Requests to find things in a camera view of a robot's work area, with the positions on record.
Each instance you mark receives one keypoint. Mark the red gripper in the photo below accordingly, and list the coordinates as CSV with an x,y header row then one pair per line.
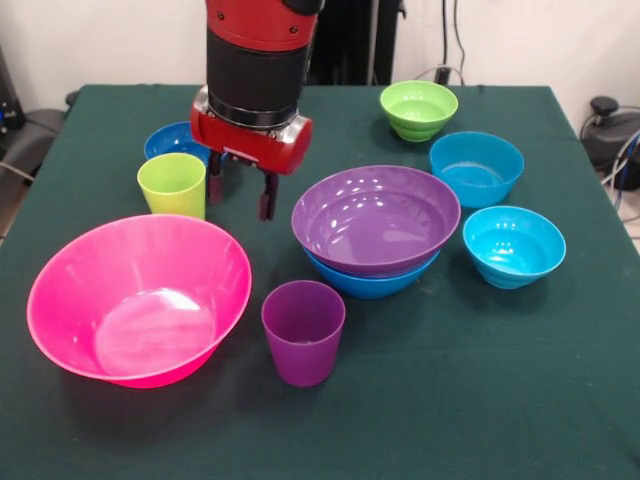
x,y
250,142

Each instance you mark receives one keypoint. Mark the lime green cup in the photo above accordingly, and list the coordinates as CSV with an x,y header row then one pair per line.
x,y
172,190

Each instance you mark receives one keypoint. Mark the large purple bowl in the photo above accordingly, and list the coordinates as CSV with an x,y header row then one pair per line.
x,y
375,225

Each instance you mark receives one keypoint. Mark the cyan ribbed bowl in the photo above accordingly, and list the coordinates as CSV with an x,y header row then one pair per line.
x,y
510,250

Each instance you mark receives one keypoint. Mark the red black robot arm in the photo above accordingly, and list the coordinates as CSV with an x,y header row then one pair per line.
x,y
255,65

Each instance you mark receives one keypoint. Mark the dark blue ribbed bowl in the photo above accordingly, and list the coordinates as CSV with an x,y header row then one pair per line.
x,y
165,142

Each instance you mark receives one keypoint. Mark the large pink bowl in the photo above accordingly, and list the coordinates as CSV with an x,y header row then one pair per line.
x,y
140,300

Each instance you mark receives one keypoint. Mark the large blue bowl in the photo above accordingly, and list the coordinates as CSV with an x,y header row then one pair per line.
x,y
370,288

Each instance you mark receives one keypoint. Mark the purple cup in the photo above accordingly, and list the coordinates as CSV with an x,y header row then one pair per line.
x,y
302,350

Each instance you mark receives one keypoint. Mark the green ribbed bowl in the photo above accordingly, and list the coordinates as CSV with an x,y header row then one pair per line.
x,y
417,110

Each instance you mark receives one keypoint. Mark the translucent blue straight-sided bowl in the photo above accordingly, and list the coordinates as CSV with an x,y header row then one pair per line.
x,y
475,175

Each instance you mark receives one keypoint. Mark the black equipment box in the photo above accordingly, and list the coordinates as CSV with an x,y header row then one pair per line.
x,y
7,115

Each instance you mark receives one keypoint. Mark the dark green tablecloth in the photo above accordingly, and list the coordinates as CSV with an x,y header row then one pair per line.
x,y
450,375

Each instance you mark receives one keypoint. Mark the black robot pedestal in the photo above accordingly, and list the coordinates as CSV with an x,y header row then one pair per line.
x,y
350,45

